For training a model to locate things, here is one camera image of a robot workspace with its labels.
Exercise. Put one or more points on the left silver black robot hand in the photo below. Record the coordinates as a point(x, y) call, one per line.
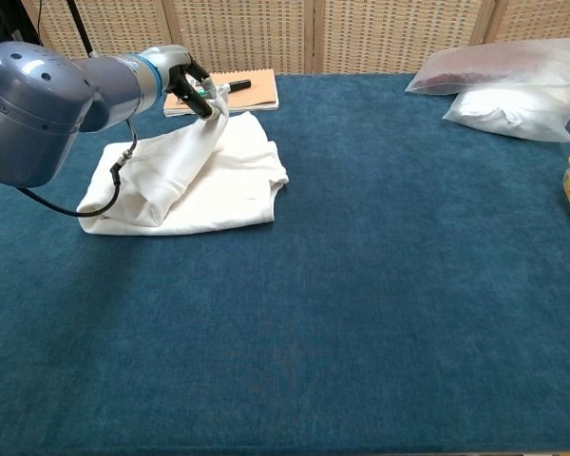
point(178, 62)

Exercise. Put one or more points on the blue table mat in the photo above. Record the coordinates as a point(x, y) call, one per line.
point(313, 332)

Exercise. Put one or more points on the green white marker pen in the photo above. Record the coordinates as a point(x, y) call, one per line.
point(237, 85)

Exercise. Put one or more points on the woven folding screen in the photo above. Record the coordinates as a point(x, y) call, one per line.
point(370, 38)

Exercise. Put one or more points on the kraft spiral notebook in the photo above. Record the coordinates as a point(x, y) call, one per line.
point(261, 90)

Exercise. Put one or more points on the black tripod stand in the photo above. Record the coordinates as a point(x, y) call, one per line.
point(78, 24)

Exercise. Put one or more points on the frosted bag with maroon cloth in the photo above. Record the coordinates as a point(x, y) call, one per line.
point(494, 66)

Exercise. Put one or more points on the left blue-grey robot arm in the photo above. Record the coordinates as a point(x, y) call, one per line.
point(28, 109)

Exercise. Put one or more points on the frosted bag with white cloth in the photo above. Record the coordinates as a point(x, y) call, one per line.
point(503, 111)

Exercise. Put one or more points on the white t-shirt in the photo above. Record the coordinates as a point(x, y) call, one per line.
point(228, 190)

